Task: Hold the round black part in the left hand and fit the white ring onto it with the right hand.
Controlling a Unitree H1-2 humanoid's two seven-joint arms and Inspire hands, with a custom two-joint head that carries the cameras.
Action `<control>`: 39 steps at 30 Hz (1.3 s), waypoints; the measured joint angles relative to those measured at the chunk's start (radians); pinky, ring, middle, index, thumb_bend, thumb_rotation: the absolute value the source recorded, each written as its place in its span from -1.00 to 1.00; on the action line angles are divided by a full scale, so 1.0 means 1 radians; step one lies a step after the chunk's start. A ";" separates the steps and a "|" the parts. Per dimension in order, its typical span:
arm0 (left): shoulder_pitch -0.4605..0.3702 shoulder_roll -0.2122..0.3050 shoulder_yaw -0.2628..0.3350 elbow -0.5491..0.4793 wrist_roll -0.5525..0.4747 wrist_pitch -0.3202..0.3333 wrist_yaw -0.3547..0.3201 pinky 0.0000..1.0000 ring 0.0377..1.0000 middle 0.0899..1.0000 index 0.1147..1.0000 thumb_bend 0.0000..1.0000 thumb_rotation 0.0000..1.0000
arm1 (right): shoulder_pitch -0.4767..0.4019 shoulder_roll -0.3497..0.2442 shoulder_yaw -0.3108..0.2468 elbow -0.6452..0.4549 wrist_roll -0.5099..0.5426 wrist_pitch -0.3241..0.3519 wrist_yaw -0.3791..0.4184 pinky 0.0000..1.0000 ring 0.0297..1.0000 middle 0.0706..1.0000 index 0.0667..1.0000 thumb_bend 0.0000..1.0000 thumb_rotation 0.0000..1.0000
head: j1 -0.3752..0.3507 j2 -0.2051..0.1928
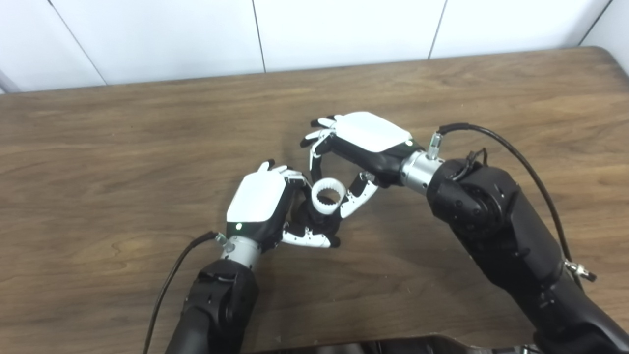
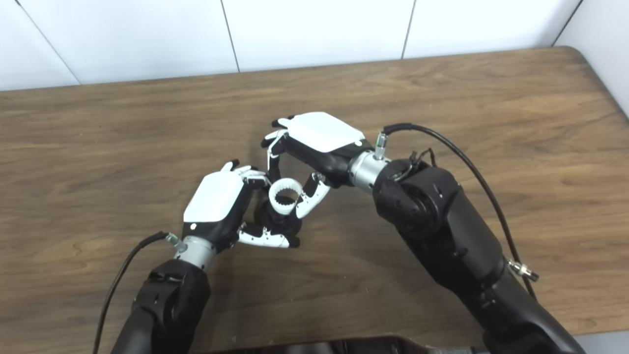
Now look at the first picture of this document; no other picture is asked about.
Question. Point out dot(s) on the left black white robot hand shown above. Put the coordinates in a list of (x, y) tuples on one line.
[(258, 201)]

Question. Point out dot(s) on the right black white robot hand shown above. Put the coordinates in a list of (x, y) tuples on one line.
[(373, 135)]

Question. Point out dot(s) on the round black plastic part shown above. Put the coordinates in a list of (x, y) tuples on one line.
[(324, 221)]

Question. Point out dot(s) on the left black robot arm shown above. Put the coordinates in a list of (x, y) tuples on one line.
[(216, 305)]

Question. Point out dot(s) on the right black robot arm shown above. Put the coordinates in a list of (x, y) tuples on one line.
[(506, 231)]

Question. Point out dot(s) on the black robot torso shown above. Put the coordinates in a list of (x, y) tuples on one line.
[(393, 346)]

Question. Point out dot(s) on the grey wall corner trim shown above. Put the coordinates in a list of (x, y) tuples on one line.
[(9, 82)]

